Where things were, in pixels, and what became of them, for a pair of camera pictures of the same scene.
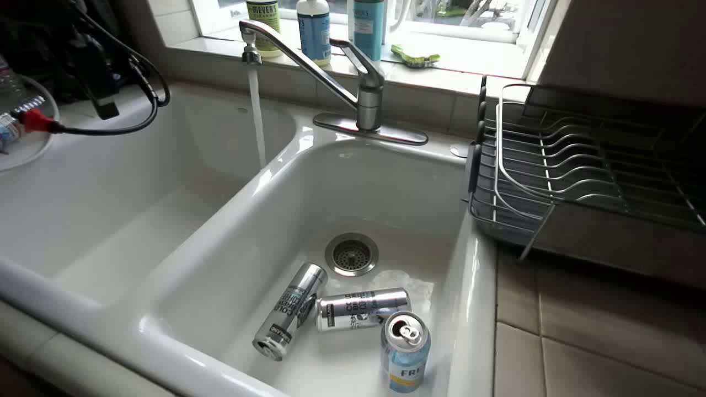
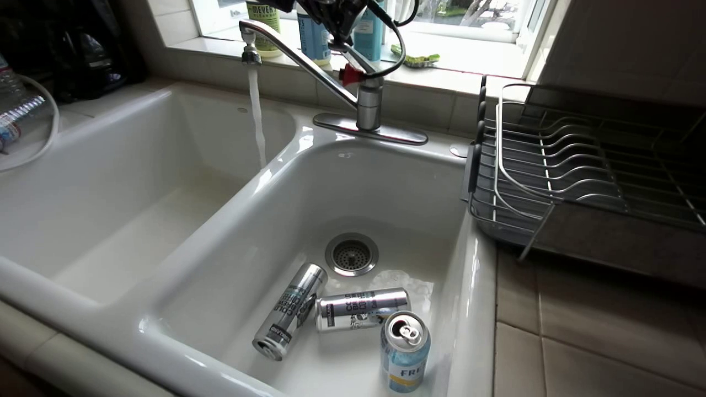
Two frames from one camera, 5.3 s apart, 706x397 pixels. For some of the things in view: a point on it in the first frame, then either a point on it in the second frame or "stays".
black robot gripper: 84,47 -> 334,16
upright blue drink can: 406,340 stays
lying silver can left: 288,314 stays
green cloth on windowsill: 415,63 stays
